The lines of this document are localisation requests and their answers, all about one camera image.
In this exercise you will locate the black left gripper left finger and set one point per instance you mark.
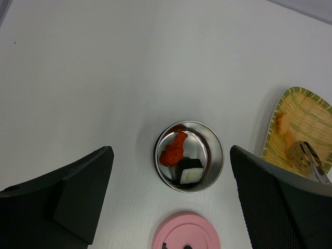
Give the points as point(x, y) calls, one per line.
point(60, 209)

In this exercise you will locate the red fried chicken toy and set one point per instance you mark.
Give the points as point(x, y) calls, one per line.
point(174, 152)

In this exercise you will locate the sushi roll toy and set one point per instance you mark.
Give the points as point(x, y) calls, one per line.
point(189, 171)

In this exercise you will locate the pink round lid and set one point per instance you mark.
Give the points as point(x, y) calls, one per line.
point(186, 230)

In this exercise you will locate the bamboo woven serving tray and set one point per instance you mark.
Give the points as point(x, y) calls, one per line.
point(310, 120)

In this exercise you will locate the round steel lunch bowl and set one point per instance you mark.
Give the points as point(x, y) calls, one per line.
point(202, 143)

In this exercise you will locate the salmon-coloured fish food toy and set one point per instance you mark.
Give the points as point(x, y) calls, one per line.
point(289, 139)

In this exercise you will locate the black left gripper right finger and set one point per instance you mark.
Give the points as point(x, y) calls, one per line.
point(281, 209)

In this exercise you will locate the orange flower-shaped food toy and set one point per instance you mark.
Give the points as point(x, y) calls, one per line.
point(282, 123)

